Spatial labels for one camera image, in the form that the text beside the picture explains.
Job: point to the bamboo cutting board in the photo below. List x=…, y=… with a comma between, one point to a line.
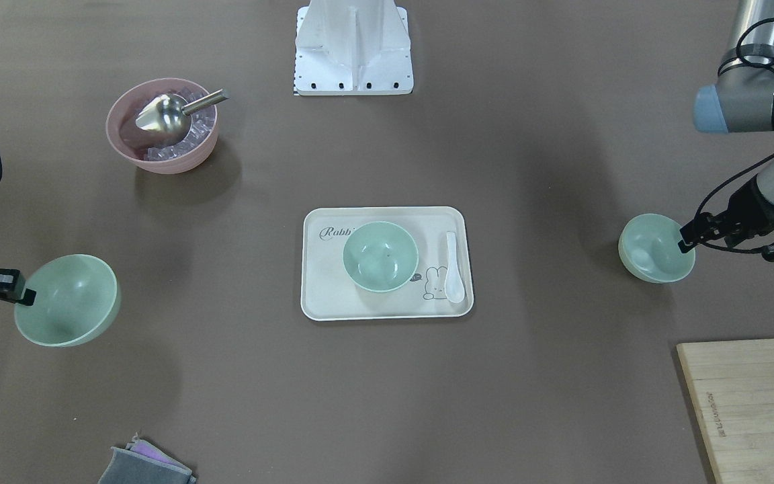
x=731, y=389

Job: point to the green bowl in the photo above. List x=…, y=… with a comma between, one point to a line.
x=380, y=257
x=77, y=297
x=648, y=247

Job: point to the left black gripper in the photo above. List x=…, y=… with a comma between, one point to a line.
x=755, y=212

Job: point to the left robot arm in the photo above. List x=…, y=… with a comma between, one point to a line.
x=741, y=100

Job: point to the white ceramic spoon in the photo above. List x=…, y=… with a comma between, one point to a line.
x=454, y=285

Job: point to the cream rabbit serving tray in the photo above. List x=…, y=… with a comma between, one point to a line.
x=327, y=294

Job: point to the metal ice scoop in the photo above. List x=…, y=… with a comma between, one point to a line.
x=169, y=114

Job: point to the pink bowl with ice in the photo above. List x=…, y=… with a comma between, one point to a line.
x=193, y=150

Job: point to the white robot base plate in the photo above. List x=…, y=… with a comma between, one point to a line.
x=360, y=48

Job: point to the grey folded cloth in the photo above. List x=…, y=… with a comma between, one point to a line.
x=141, y=461

